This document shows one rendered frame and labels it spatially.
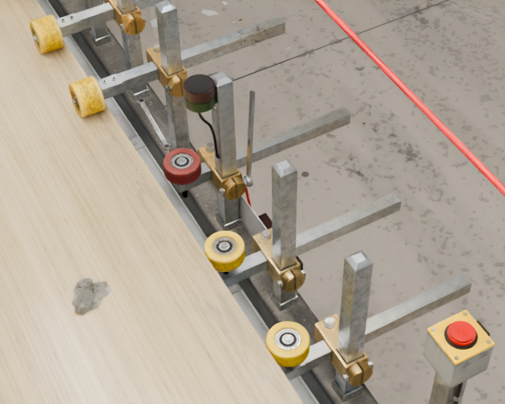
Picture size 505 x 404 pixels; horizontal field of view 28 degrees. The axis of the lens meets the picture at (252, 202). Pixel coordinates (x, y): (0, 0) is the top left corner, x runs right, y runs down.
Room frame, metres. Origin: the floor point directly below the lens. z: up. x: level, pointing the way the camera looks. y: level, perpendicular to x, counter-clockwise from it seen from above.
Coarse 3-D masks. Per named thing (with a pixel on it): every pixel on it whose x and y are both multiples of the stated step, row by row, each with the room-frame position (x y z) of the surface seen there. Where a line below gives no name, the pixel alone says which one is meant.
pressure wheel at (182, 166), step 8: (168, 152) 1.51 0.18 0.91; (176, 152) 1.51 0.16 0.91; (184, 152) 1.51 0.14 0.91; (192, 152) 1.51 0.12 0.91; (168, 160) 1.49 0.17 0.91; (176, 160) 1.49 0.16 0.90; (184, 160) 1.48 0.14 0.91; (192, 160) 1.49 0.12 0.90; (168, 168) 1.46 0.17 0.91; (176, 168) 1.46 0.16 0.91; (184, 168) 1.46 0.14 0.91; (192, 168) 1.46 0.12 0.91; (200, 168) 1.48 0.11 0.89; (168, 176) 1.46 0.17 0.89; (176, 176) 1.45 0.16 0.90; (184, 176) 1.45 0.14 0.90; (192, 176) 1.45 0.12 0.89; (184, 184) 1.45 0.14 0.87; (184, 192) 1.48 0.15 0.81
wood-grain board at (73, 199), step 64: (0, 0) 2.07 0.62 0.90; (0, 64) 1.82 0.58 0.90; (64, 64) 1.82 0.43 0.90; (0, 128) 1.61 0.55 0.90; (64, 128) 1.60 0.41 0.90; (0, 192) 1.42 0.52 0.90; (64, 192) 1.41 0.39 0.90; (128, 192) 1.40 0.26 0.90; (0, 256) 1.25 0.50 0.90; (64, 256) 1.24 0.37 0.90; (128, 256) 1.24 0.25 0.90; (192, 256) 1.23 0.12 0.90; (0, 320) 1.09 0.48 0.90; (64, 320) 1.09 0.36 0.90; (128, 320) 1.08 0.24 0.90; (192, 320) 1.08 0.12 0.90; (0, 384) 0.95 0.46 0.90; (64, 384) 0.95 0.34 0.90; (128, 384) 0.95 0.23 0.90; (192, 384) 0.94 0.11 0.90; (256, 384) 0.94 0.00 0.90
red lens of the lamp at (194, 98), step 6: (210, 78) 1.48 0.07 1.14; (186, 90) 1.45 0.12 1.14; (210, 90) 1.45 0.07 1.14; (186, 96) 1.45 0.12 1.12; (192, 96) 1.44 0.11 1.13; (198, 96) 1.44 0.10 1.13; (204, 96) 1.44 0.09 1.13; (210, 96) 1.45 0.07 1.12; (192, 102) 1.44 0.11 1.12; (198, 102) 1.44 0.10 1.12; (204, 102) 1.44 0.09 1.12
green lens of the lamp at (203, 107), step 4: (184, 96) 1.46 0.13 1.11; (212, 100) 1.45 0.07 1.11; (188, 104) 1.45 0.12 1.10; (192, 104) 1.44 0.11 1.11; (196, 104) 1.44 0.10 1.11; (200, 104) 1.44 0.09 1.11; (204, 104) 1.44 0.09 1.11; (208, 104) 1.44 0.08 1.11; (212, 104) 1.45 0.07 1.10; (188, 108) 1.45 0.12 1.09; (192, 108) 1.44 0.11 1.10; (196, 108) 1.44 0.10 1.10; (200, 108) 1.44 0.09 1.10; (204, 108) 1.44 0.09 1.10; (208, 108) 1.44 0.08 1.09; (196, 112) 1.44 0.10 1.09; (200, 112) 1.44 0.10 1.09
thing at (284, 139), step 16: (336, 112) 1.67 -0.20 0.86; (288, 128) 1.62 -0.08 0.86; (304, 128) 1.62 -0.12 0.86; (320, 128) 1.62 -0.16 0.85; (336, 128) 1.64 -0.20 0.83; (256, 144) 1.57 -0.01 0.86; (272, 144) 1.57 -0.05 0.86; (288, 144) 1.59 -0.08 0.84; (240, 160) 1.53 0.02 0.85; (256, 160) 1.55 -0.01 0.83; (208, 176) 1.50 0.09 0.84
